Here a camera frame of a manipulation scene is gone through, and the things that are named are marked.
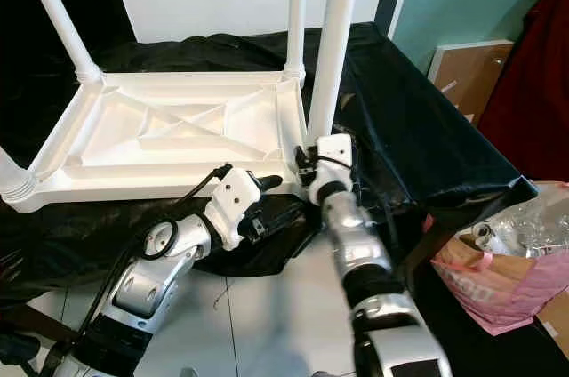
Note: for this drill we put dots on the black plastic table cover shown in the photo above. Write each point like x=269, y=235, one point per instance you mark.
x=436, y=128

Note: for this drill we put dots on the white plastic table top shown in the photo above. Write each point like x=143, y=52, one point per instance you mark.
x=116, y=141

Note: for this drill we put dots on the black chair base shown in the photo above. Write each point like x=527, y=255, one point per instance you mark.
x=20, y=350

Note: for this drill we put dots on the brown cardboard box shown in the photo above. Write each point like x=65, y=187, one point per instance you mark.
x=553, y=332

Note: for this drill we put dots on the dark red fabric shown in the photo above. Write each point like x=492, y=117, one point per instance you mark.
x=529, y=92

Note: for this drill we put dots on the pink plastic bag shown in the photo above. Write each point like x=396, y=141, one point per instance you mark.
x=507, y=301

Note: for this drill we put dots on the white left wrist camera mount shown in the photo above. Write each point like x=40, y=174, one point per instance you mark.
x=236, y=195

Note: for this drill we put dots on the clear plastic bag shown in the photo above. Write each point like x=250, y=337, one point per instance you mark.
x=538, y=221

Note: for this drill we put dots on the brown board with white frame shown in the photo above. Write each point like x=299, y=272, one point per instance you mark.
x=471, y=79

